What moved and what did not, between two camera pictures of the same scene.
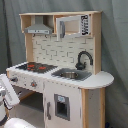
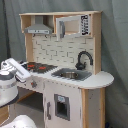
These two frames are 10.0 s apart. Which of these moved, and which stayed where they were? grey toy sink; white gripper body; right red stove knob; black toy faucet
Moved: white gripper body
Stayed: right red stove knob; grey toy sink; black toy faucet
